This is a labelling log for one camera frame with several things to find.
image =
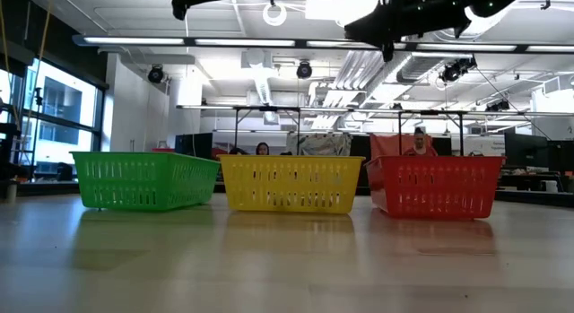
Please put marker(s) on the silver tarp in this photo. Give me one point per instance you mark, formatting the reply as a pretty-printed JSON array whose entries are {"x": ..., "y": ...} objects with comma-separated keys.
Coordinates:
[{"x": 320, "y": 144}]

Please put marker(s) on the white cup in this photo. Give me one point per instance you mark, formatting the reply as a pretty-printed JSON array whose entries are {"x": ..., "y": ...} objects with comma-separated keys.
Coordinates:
[{"x": 550, "y": 186}]

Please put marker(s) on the grey cup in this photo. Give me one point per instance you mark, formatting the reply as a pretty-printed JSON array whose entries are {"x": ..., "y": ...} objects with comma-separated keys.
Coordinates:
[{"x": 11, "y": 192}]

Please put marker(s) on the black overhead light bar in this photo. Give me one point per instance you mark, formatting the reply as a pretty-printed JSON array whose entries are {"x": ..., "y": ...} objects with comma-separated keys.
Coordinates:
[{"x": 244, "y": 42}]

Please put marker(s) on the red plastic basket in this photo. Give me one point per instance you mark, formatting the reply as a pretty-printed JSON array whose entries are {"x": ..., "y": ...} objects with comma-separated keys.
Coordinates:
[{"x": 435, "y": 187}]

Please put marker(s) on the yellow plastic basket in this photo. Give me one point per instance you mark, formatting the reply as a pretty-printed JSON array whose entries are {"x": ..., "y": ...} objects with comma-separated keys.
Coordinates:
[{"x": 291, "y": 186}]

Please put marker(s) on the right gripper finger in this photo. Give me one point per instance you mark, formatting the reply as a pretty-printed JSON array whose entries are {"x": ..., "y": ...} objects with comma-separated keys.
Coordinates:
[{"x": 370, "y": 28}]

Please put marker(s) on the green plastic basket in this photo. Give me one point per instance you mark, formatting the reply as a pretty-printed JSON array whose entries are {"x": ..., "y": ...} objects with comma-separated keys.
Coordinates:
[{"x": 134, "y": 183}]

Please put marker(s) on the black monitor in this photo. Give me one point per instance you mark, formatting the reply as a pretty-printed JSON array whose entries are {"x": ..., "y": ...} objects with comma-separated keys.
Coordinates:
[
  {"x": 560, "y": 155},
  {"x": 524, "y": 149},
  {"x": 195, "y": 145}
]

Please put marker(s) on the person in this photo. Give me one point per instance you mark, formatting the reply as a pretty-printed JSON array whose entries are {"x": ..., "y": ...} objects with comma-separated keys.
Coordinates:
[
  {"x": 420, "y": 143},
  {"x": 263, "y": 149}
]

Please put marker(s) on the black metal rig frame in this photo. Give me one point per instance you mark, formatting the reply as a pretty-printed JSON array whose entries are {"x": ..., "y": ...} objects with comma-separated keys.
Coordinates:
[
  {"x": 400, "y": 129},
  {"x": 236, "y": 124}
]

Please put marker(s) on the orange cloth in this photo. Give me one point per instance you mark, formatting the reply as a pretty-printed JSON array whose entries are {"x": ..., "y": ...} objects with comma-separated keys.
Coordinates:
[{"x": 385, "y": 145}]

